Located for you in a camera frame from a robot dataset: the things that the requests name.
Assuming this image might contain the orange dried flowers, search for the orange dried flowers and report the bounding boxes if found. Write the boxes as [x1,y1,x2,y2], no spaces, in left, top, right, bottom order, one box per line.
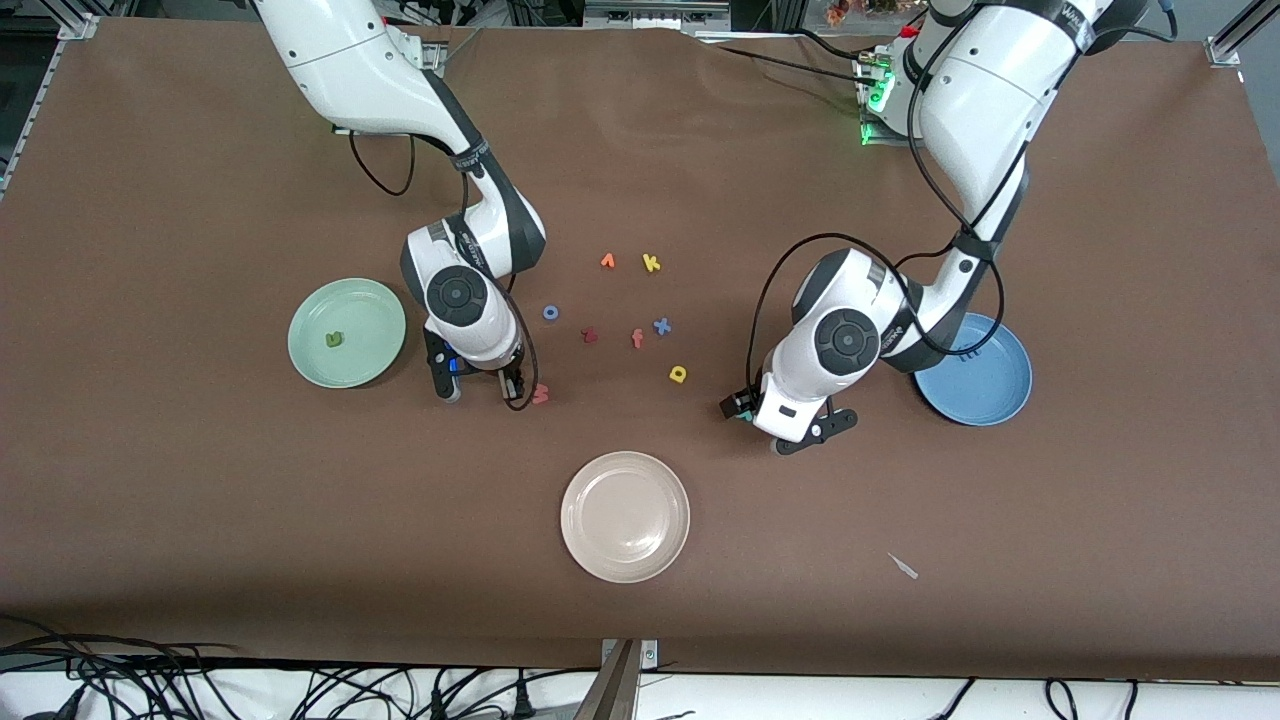
[825,0,906,26]

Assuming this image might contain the aluminium frame profile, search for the aluminium frame profile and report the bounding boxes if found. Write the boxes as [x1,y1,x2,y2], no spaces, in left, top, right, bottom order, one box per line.
[1205,0,1280,69]

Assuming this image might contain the aluminium frame rail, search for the aluminium frame rail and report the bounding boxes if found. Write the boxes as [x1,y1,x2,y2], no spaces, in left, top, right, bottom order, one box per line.
[0,38,63,196]

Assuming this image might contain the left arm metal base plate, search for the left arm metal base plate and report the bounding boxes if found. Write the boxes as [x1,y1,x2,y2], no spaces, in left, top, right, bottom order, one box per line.
[858,50,916,149]

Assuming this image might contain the metal table edge bracket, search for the metal table edge bracket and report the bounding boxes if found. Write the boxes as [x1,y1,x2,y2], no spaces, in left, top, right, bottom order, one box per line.
[600,638,661,673]

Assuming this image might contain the blue plate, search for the blue plate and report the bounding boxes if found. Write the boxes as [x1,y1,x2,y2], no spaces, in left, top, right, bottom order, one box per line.
[915,312,1034,428]

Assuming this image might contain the beige plate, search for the beige plate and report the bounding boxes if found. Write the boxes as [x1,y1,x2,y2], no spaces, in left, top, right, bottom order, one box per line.
[560,451,692,585]

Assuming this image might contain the grey metal box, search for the grey metal box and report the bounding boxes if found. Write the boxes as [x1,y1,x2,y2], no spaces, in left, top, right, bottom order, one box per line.
[583,0,733,31]

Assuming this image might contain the brown paper table cover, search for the brown paper table cover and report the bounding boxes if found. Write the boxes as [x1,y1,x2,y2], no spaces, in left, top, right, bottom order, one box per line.
[0,15,1280,683]

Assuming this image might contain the grey metal post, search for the grey metal post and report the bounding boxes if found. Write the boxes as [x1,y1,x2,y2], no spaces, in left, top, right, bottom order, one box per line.
[575,640,643,720]

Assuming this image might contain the green plate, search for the green plate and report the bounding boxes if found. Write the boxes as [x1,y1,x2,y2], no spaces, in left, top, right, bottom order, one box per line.
[287,277,408,390]

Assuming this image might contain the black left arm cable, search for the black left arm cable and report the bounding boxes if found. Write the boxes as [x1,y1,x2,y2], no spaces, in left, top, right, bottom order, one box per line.
[745,0,1006,396]

